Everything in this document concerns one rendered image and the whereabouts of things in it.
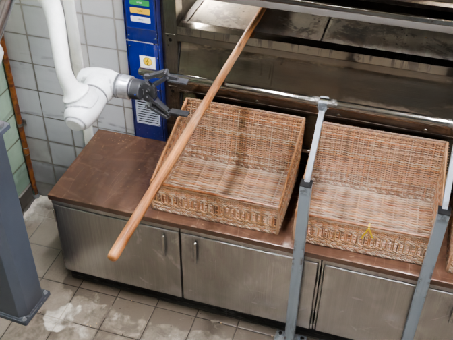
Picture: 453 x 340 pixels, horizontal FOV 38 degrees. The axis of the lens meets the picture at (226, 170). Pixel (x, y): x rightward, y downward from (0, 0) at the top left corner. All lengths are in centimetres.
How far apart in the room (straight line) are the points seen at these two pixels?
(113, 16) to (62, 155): 93
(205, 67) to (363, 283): 113
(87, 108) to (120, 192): 68
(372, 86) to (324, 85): 20
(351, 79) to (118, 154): 112
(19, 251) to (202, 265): 79
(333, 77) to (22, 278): 161
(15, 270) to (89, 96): 100
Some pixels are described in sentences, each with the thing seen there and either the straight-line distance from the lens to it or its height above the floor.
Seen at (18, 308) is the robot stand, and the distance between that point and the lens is 322.
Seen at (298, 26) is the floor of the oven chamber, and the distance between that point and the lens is 291.
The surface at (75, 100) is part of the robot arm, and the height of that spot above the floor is 123.
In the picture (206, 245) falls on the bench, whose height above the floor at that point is 48.
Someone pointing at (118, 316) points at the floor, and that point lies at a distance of 322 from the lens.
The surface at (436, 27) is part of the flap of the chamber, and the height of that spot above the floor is 140.
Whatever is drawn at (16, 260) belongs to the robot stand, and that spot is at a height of 37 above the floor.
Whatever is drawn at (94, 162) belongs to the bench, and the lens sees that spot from 312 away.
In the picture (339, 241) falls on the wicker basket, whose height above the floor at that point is 63.
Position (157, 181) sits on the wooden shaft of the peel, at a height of 120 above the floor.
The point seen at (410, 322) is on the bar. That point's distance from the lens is 279.
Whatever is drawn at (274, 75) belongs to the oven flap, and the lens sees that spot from 287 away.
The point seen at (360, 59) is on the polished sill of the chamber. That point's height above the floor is 116.
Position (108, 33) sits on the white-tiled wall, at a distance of 306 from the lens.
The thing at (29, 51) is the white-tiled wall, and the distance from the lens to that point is 333.
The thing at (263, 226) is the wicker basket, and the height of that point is 59.
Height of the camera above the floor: 248
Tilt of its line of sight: 39 degrees down
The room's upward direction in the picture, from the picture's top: 1 degrees clockwise
